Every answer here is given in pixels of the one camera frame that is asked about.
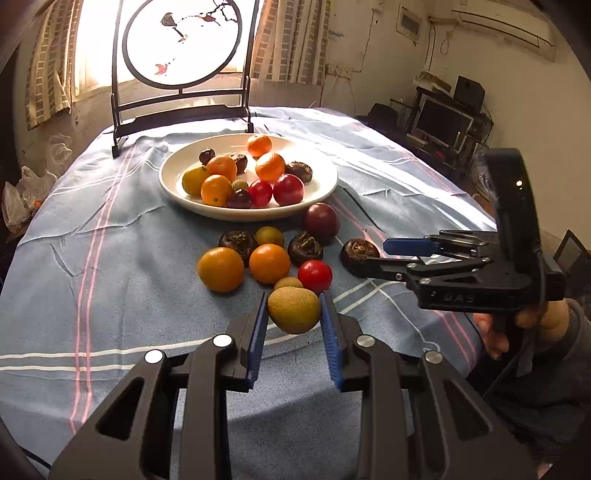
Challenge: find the black speaker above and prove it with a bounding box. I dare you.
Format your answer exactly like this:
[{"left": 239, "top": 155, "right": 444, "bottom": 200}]
[{"left": 454, "top": 75, "right": 485, "bottom": 112}]

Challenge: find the white ceramic plate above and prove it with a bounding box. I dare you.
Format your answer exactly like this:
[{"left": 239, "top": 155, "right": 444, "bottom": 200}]
[{"left": 158, "top": 133, "right": 339, "bottom": 221}]

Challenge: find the clear plastic bag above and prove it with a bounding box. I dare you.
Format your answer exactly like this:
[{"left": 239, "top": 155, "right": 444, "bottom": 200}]
[
  {"left": 48, "top": 134, "right": 75, "bottom": 162},
  {"left": 2, "top": 166, "right": 58, "bottom": 234}
]

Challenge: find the person's right forearm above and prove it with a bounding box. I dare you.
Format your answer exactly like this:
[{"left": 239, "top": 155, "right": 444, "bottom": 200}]
[{"left": 480, "top": 300, "right": 591, "bottom": 457}]

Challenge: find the red cherry tomato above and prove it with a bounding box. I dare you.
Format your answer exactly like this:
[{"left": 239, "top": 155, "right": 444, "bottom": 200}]
[
  {"left": 297, "top": 259, "right": 334, "bottom": 294},
  {"left": 273, "top": 174, "right": 305, "bottom": 206},
  {"left": 249, "top": 180, "right": 274, "bottom": 208}
]

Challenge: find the checked curtain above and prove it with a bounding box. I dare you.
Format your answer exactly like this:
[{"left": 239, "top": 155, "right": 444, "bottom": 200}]
[
  {"left": 252, "top": 0, "right": 331, "bottom": 86},
  {"left": 25, "top": 0, "right": 84, "bottom": 130}
]

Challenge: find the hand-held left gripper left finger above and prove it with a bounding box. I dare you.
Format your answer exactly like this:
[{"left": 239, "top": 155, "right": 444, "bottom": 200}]
[{"left": 48, "top": 291, "right": 269, "bottom": 480}]

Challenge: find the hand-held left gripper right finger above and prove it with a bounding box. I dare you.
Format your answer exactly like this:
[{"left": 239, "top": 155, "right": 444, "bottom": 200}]
[{"left": 318, "top": 291, "right": 539, "bottom": 480}]

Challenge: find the white air conditioner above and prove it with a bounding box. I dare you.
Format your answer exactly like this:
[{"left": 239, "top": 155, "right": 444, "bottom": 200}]
[{"left": 450, "top": 0, "right": 557, "bottom": 63}]

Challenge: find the purple passion fruit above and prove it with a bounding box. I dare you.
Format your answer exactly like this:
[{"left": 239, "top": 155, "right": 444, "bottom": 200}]
[{"left": 302, "top": 202, "right": 341, "bottom": 244}]

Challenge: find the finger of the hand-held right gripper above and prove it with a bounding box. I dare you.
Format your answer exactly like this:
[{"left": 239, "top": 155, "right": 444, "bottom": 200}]
[
  {"left": 382, "top": 228, "right": 502, "bottom": 257},
  {"left": 362, "top": 255, "right": 497, "bottom": 282}
]

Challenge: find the black hat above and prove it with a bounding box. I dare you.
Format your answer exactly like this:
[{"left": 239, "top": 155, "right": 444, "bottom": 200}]
[{"left": 367, "top": 103, "right": 407, "bottom": 125}]

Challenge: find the yellow round fruit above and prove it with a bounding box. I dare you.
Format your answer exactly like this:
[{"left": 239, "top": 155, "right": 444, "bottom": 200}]
[{"left": 182, "top": 165, "right": 209, "bottom": 195}]

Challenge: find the orange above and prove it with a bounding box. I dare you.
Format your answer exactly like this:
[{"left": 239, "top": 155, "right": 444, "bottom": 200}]
[
  {"left": 246, "top": 134, "right": 273, "bottom": 158},
  {"left": 200, "top": 174, "right": 233, "bottom": 208},
  {"left": 197, "top": 247, "right": 245, "bottom": 293},
  {"left": 255, "top": 152, "right": 287, "bottom": 183},
  {"left": 206, "top": 156, "right": 238, "bottom": 182},
  {"left": 249, "top": 243, "right": 291, "bottom": 285}
]

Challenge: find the computer monitor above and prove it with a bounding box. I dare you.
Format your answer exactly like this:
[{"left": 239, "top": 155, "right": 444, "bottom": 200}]
[{"left": 411, "top": 95, "right": 475, "bottom": 148}]

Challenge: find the person's right hand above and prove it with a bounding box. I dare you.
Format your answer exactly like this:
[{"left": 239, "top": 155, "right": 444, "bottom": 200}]
[{"left": 473, "top": 298, "right": 571, "bottom": 361}]

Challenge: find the bird painting table screen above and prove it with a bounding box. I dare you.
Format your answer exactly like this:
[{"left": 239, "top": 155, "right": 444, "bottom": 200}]
[{"left": 110, "top": 0, "right": 256, "bottom": 158}]

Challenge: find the blue striped tablecloth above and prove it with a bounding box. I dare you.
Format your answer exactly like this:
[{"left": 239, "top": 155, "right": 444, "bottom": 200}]
[{"left": 0, "top": 106, "right": 502, "bottom": 480}]

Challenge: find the window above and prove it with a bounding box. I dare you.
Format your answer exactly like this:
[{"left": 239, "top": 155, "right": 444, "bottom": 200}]
[{"left": 69, "top": 0, "right": 259, "bottom": 93}]

